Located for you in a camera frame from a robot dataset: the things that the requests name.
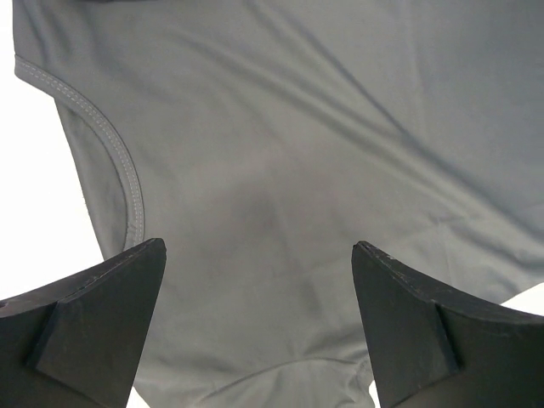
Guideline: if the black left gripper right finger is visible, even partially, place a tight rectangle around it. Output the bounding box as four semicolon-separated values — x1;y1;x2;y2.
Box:
352;241;543;407

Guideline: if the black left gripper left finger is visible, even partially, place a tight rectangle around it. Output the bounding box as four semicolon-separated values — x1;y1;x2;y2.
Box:
1;238;167;407

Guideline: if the grey t shirt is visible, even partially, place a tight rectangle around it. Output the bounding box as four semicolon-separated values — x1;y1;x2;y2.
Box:
13;1;543;407

